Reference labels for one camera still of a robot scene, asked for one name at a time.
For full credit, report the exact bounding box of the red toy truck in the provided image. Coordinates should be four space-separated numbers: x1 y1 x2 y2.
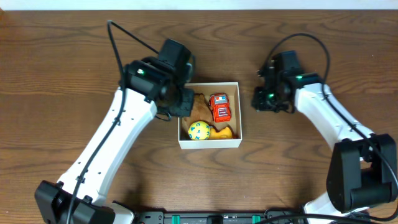
209 93 232 123

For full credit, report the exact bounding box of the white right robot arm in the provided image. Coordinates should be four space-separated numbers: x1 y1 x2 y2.
253 70 397 223

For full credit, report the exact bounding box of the yellow ball with blue letters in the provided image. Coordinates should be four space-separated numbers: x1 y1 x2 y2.
188 121 211 140

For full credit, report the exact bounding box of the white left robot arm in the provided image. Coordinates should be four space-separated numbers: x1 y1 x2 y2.
34 56 195 223

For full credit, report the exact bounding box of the orange duck toy blue cap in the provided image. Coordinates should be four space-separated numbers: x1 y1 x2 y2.
208 127 234 140

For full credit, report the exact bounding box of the brown plush bear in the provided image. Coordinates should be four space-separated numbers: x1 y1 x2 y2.
182 94 214 128

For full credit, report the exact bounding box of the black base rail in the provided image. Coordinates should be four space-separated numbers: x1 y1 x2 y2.
132 208 300 224

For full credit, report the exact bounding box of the white cardboard box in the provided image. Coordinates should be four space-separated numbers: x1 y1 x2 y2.
178 82 243 149

